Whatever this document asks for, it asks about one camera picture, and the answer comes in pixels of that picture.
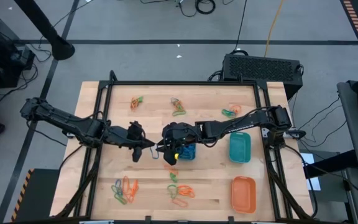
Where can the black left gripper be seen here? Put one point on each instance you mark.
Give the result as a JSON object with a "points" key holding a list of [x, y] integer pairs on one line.
{"points": [[137, 137]]}

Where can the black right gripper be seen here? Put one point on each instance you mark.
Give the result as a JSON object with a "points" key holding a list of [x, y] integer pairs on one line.
{"points": [[180, 133]]}

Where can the blue plastic basket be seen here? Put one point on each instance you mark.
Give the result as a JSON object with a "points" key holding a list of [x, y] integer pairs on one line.
{"points": [[194, 152]]}

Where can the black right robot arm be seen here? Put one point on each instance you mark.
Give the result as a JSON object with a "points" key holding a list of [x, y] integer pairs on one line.
{"points": [[247, 121]]}

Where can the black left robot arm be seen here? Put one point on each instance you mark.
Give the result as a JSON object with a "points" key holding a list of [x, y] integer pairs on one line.
{"points": [[73, 124]]}

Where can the orange rubber band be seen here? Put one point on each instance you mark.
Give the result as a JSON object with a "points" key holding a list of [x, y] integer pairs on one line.
{"points": [[125, 179], [238, 107], [171, 169], [177, 105], [186, 187], [135, 186], [132, 104], [179, 200]]}

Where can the yellow tape tag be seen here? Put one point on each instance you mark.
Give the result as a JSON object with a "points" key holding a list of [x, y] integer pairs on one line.
{"points": [[176, 155]]}

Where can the green plastic basket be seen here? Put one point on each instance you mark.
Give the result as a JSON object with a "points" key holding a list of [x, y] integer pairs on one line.
{"points": [[239, 152]]}

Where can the orange plastic basket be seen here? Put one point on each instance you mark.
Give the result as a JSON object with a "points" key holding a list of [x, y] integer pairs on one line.
{"points": [[243, 196]]}

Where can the black mesh computer case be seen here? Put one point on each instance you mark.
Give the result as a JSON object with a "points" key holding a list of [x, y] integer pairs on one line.
{"points": [[259, 70]]}

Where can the black pole stand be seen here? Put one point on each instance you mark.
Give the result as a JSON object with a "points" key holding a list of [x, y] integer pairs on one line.
{"points": [[59, 48]]}

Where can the white sheet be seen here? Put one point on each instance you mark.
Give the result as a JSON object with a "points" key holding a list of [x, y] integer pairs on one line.
{"points": [[310, 183]]}

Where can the grey desk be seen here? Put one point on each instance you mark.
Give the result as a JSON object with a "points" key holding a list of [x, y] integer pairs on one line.
{"points": [[357, 140]]}

